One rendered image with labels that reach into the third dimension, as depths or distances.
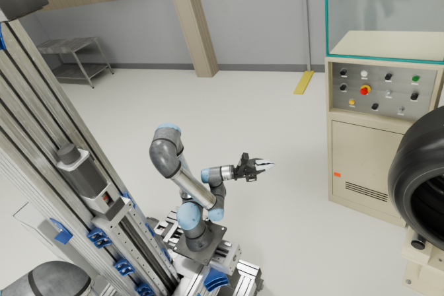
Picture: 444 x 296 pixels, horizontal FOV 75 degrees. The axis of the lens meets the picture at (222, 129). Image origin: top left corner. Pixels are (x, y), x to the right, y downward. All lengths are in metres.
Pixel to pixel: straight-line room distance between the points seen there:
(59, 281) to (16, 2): 0.74
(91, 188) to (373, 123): 1.53
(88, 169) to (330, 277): 1.72
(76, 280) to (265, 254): 1.56
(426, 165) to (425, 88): 0.79
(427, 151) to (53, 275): 1.15
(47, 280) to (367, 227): 2.05
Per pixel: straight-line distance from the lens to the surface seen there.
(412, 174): 1.09
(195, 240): 1.56
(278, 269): 2.29
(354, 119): 1.93
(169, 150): 1.22
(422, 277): 2.29
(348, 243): 2.39
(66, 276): 1.06
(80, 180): 1.07
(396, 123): 1.89
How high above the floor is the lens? 2.05
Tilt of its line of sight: 36 degrees down
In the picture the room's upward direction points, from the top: 17 degrees counter-clockwise
